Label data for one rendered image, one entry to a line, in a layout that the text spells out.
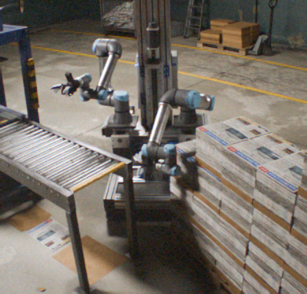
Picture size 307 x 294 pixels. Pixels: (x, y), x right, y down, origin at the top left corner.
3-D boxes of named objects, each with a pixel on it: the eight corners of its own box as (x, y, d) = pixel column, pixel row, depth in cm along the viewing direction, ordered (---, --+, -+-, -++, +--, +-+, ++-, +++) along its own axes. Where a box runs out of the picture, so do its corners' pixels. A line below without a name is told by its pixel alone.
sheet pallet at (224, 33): (262, 49, 889) (263, 24, 864) (244, 55, 833) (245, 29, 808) (216, 41, 961) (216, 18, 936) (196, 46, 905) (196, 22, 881)
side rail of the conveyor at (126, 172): (133, 177, 282) (133, 160, 277) (128, 180, 279) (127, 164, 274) (23, 128, 363) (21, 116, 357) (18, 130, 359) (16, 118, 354)
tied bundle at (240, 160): (268, 165, 258) (271, 131, 248) (300, 185, 235) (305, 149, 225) (220, 183, 242) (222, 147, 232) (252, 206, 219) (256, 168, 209)
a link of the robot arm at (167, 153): (156, 147, 262) (157, 163, 266) (174, 149, 257) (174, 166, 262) (161, 141, 268) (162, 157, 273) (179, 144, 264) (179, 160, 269)
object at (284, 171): (303, 150, 225) (303, 149, 224) (343, 171, 202) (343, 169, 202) (255, 169, 209) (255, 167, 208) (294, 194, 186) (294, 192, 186)
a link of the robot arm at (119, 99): (124, 112, 321) (123, 95, 315) (109, 109, 327) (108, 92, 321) (133, 107, 330) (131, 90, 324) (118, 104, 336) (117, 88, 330)
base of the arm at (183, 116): (177, 116, 336) (177, 104, 332) (197, 116, 335) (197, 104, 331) (177, 124, 323) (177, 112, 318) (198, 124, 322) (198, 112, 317)
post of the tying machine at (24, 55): (51, 185, 406) (29, 27, 339) (44, 189, 400) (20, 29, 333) (45, 182, 411) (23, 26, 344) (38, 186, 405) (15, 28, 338)
